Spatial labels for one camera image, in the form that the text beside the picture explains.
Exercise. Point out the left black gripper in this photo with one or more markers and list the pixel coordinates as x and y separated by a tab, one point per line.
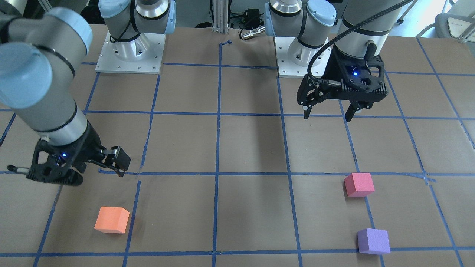
337	66

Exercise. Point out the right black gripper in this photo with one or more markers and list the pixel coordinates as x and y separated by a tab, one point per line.
90	145

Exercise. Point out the orange foam cube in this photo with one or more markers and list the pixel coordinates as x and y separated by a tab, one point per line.
112	220

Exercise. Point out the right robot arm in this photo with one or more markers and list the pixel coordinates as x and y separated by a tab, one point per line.
39	59

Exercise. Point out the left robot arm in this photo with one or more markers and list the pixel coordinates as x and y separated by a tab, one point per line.
363	22

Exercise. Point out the pink foam cube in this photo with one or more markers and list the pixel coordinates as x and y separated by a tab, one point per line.
359	184

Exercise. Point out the purple foam cube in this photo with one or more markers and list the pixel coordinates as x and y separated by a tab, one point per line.
373	241

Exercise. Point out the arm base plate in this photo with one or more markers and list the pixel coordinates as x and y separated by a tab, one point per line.
293	58
143	55

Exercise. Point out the aluminium frame post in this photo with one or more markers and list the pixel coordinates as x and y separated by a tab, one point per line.
220	16

